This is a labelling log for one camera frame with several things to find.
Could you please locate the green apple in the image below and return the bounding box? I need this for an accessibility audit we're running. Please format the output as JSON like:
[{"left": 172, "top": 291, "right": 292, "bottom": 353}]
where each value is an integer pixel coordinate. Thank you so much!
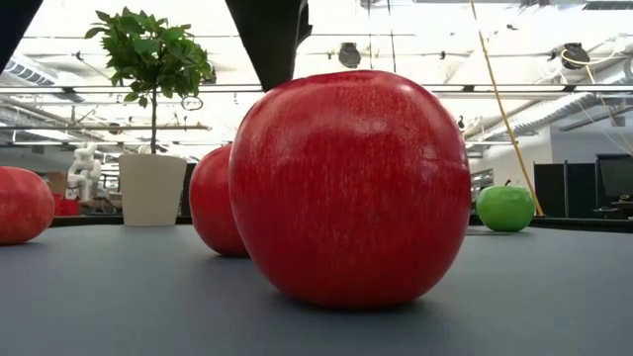
[{"left": 475, "top": 179, "right": 536, "bottom": 233}]

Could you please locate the yellow hanging cable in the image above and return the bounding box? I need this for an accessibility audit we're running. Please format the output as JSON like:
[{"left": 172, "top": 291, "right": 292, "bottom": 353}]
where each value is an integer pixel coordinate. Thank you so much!
[{"left": 468, "top": 0, "right": 546, "bottom": 218}]

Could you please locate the small green leafy tree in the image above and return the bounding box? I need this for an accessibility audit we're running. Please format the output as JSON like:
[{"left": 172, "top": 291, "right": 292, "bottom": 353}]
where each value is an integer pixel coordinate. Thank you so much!
[{"left": 83, "top": 7, "right": 218, "bottom": 155}]

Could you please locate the red apple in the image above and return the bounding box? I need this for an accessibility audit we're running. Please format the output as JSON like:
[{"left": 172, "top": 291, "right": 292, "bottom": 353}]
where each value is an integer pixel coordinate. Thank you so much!
[
  {"left": 188, "top": 142, "right": 250, "bottom": 258},
  {"left": 0, "top": 165, "right": 56, "bottom": 247},
  {"left": 227, "top": 69, "right": 473, "bottom": 312}
]

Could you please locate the white plant pot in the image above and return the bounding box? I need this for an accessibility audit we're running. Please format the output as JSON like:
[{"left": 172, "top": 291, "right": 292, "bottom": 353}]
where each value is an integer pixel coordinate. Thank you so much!
[{"left": 117, "top": 152, "right": 189, "bottom": 228}]

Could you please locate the round dark ceiling fixture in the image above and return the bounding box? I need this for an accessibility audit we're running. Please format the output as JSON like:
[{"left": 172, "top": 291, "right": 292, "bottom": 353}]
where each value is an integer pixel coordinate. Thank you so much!
[{"left": 337, "top": 42, "right": 363, "bottom": 71}]

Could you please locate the black ceiling cable reel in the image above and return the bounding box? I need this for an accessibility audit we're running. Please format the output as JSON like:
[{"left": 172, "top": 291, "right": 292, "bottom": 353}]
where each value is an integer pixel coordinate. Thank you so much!
[{"left": 560, "top": 42, "right": 593, "bottom": 71}]

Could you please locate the red storage bin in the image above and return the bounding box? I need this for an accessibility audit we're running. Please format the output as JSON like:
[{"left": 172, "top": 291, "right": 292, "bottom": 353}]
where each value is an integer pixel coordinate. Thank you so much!
[{"left": 52, "top": 195, "right": 81, "bottom": 218}]

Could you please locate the black monitor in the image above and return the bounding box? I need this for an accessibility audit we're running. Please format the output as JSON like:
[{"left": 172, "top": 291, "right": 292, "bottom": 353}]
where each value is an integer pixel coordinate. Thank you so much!
[{"left": 595, "top": 152, "right": 633, "bottom": 199}]

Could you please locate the cardboard box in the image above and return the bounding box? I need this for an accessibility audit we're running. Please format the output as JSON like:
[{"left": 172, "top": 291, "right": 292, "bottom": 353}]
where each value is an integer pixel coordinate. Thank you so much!
[{"left": 46, "top": 170, "right": 69, "bottom": 197}]

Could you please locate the black office partition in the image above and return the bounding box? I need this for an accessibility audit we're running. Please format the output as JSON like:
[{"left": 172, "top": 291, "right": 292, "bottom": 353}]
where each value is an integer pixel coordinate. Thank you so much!
[{"left": 532, "top": 160, "right": 597, "bottom": 219}]

